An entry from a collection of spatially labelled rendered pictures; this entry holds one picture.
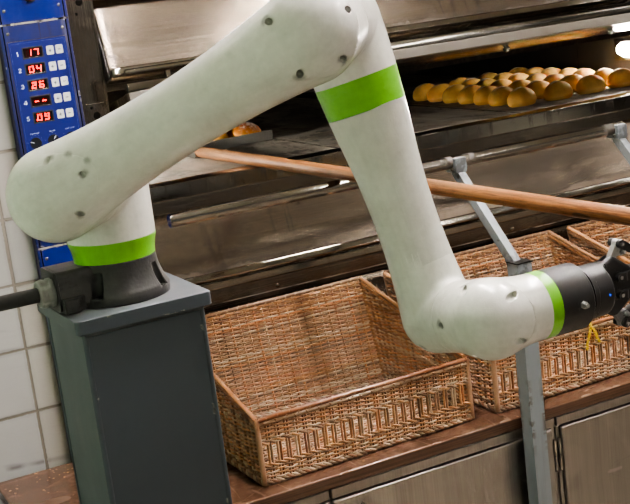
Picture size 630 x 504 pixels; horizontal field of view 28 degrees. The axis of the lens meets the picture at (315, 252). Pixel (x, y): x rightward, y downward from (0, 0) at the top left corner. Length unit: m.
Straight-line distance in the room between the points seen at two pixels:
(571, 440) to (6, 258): 1.39
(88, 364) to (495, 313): 0.58
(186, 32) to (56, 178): 1.44
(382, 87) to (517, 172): 1.86
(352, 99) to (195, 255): 1.45
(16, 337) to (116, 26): 0.76
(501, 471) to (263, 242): 0.81
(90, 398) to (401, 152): 0.56
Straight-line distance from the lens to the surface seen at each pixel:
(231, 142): 3.57
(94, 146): 1.62
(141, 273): 1.83
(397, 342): 3.15
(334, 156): 3.21
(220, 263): 3.09
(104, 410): 1.82
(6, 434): 3.03
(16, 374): 3.00
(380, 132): 1.68
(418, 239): 1.71
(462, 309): 1.63
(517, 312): 1.63
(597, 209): 2.12
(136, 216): 1.81
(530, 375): 2.88
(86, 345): 1.79
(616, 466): 3.19
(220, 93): 1.55
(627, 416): 3.17
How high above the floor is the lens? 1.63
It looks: 12 degrees down
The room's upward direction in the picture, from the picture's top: 7 degrees counter-clockwise
